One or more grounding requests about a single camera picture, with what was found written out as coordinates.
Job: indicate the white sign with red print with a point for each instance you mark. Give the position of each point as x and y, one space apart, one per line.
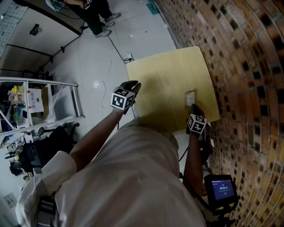
35 100

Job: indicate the person's left forearm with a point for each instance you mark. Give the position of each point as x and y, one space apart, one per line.
97 137

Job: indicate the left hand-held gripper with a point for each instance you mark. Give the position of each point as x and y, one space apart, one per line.
122 99

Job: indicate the yellow toy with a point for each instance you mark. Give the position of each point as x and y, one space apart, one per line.
17 89

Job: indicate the white power strip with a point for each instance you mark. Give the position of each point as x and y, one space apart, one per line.
129 56

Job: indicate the black mounted screen device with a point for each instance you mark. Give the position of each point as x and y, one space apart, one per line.
223 190

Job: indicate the small black camera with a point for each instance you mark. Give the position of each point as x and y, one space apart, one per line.
35 30

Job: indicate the tan partition panel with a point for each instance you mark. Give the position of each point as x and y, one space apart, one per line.
28 44

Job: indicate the person's right forearm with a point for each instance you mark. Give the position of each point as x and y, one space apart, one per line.
194 164

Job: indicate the white metal shelf rack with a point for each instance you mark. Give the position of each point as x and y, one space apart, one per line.
57 104

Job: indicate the person's white shirt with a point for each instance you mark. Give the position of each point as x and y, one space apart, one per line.
124 177

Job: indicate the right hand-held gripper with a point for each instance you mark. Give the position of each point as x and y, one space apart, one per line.
196 124

